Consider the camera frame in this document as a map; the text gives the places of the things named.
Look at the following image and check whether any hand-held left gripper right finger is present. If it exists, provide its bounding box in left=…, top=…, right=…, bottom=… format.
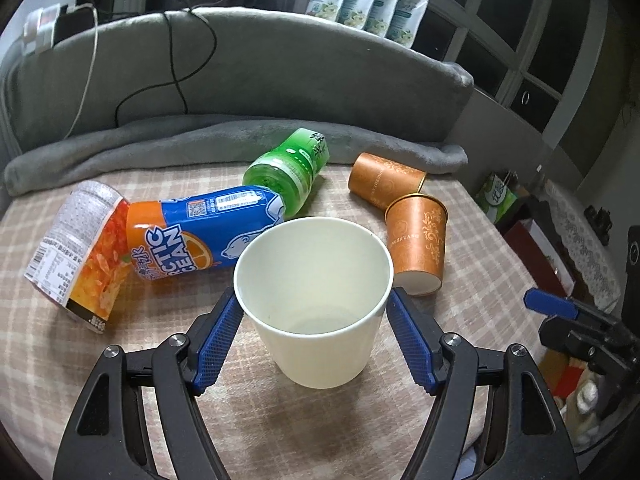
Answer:
left=386, top=287, right=581, bottom=480

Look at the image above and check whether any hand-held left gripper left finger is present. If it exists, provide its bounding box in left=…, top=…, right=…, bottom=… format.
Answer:
left=52, top=287, right=244, bottom=480

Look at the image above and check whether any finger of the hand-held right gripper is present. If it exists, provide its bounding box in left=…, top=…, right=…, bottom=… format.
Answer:
left=538, top=316, right=632, bottom=376
left=524, top=288, right=628, bottom=342

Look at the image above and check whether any white paper cup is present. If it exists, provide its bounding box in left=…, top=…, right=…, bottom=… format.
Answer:
left=233, top=216, right=394, bottom=390

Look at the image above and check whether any orange patterned paper cup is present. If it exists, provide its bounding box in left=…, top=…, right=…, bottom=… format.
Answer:
left=384, top=194, right=448, bottom=296
left=348, top=152, right=427, bottom=211

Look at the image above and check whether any red box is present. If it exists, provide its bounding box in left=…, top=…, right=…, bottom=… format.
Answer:
left=502, top=220, right=577, bottom=297

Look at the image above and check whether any white lace cloth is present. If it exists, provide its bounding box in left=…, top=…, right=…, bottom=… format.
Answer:
left=544, top=179, right=622, bottom=307

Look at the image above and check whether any small black device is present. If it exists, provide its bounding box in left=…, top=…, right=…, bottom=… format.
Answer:
left=584, top=205, right=614, bottom=247

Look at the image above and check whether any green carton box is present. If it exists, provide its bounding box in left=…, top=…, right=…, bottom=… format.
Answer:
left=475, top=172, right=519, bottom=224

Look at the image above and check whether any orange and blue soda bottle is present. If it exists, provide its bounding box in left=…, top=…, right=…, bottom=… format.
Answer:
left=125, top=185, right=286, bottom=284

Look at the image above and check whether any orange label tin can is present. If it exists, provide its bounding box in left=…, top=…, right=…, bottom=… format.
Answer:
left=25, top=181, right=132, bottom=335

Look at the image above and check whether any green plastic bottle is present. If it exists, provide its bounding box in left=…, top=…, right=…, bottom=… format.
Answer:
left=242, top=128, right=331, bottom=217

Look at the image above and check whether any grey rolled blanket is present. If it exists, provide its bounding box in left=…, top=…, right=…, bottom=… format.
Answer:
left=4, top=114, right=469, bottom=197

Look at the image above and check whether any glass pane cabinet door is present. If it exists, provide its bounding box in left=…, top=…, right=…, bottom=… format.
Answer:
left=415, top=0, right=612, bottom=147

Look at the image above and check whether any grey sofa cushion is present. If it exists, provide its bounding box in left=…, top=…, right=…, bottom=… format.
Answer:
left=0, top=7, right=475, bottom=161

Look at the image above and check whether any grey striped box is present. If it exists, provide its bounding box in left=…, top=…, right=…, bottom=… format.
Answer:
left=22, top=5, right=67, bottom=57

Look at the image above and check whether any black cable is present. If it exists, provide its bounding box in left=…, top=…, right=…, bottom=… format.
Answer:
left=115, top=6, right=219, bottom=129

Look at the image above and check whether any white cable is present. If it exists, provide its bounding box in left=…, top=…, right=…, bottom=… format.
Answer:
left=62, top=4, right=99, bottom=139

